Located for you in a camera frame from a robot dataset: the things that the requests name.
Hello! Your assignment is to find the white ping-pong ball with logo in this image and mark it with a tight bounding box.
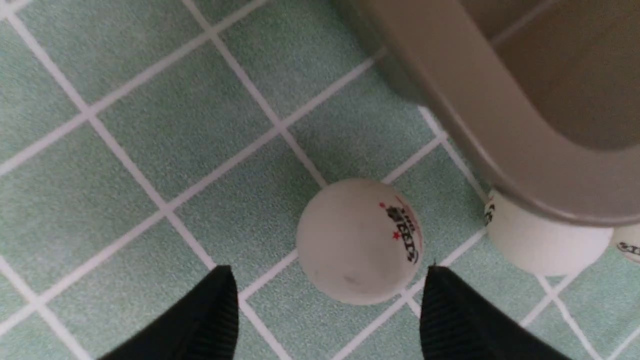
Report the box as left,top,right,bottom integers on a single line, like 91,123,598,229
611,224,640,264

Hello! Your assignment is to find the olive plastic bin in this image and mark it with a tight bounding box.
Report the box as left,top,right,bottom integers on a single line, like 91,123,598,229
333,0,640,227

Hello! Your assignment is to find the green checkered tablecloth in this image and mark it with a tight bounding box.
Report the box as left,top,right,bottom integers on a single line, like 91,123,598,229
1,0,639,360

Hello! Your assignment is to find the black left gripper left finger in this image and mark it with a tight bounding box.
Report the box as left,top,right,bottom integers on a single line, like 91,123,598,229
102,265,239,360

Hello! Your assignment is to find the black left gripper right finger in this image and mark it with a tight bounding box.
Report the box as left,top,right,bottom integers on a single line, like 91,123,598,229
419,265,566,360

